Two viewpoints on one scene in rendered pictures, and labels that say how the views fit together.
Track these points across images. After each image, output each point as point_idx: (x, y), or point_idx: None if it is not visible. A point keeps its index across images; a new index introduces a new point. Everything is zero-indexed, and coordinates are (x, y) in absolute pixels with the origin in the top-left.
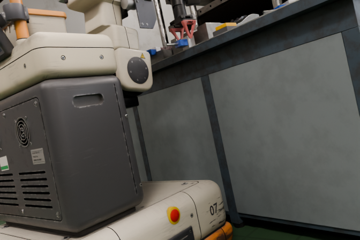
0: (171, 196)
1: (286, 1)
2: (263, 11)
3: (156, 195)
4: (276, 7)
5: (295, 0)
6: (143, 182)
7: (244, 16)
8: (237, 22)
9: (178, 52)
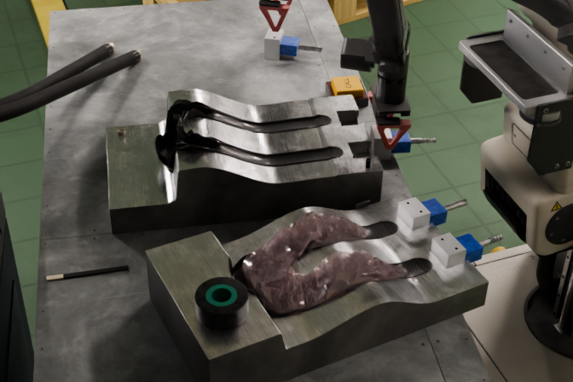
0: (490, 259)
1: (282, 31)
2: (321, 48)
3: (504, 280)
4: (298, 43)
5: (336, 22)
6: (496, 367)
7: (187, 101)
8: (232, 109)
9: (398, 165)
